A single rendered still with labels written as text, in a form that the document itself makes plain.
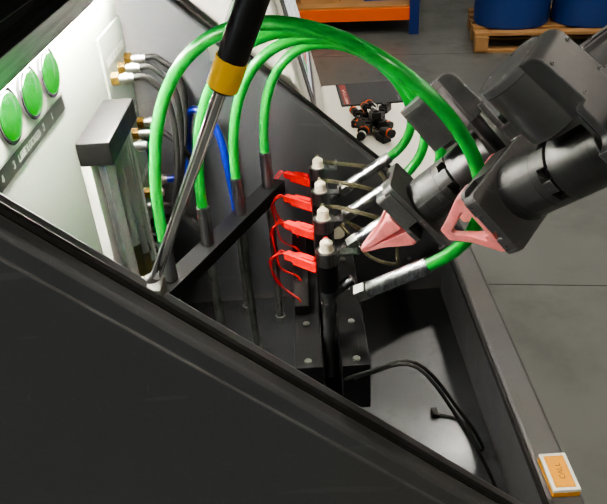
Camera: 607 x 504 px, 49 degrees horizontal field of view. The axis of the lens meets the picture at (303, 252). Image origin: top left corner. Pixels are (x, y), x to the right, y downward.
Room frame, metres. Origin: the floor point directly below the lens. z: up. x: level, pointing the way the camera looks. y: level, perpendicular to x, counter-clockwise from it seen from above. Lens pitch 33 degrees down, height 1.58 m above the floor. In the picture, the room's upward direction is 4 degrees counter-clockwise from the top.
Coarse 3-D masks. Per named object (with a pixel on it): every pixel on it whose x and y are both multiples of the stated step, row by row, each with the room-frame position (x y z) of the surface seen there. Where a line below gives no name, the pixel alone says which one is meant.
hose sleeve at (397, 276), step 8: (408, 264) 0.58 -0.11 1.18; (416, 264) 0.57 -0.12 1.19; (424, 264) 0.57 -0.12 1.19; (392, 272) 0.58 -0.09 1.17; (400, 272) 0.58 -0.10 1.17; (408, 272) 0.57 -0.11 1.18; (416, 272) 0.57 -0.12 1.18; (424, 272) 0.56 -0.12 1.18; (376, 280) 0.59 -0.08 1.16; (384, 280) 0.58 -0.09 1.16; (392, 280) 0.58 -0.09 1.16; (400, 280) 0.57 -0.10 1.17; (408, 280) 0.57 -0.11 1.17; (368, 288) 0.59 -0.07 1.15; (376, 288) 0.58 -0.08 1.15; (384, 288) 0.58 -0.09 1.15; (392, 288) 0.58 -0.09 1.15
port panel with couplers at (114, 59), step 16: (112, 32) 0.95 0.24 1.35; (112, 48) 0.93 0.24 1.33; (112, 64) 0.92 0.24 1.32; (128, 64) 0.94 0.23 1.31; (112, 80) 0.89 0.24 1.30; (128, 80) 0.89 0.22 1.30; (112, 96) 0.88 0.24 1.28; (128, 96) 0.97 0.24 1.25; (144, 128) 0.95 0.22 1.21; (144, 144) 0.90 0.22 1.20; (144, 160) 0.98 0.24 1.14; (144, 176) 0.96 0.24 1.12; (144, 192) 0.94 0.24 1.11
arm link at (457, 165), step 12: (480, 120) 0.67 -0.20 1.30; (480, 132) 0.65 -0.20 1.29; (492, 132) 0.66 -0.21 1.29; (480, 144) 0.64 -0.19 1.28; (492, 144) 0.65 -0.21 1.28; (504, 144) 0.66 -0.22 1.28; (444, 156) 0.67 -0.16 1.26; (456, 156) 0.66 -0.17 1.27; (456, 168) 0.65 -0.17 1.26; (468, 168) 0.64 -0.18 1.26; (456, 180) 0.64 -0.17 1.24; (468, 180) 0.64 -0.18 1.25
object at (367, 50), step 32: (320, 32) 0.61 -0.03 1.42; (384, 64) 0.58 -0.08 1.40; (160, 96) 0.68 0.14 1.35; (160, 128) 0.69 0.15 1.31; (448, 128) 0.56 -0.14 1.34; (160, 160) 0.69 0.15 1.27; (480, 160) 0.55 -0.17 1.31; (160, 192) 0.70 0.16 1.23; (160, 224) 0.69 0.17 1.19; (448, 256) 0.55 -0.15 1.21
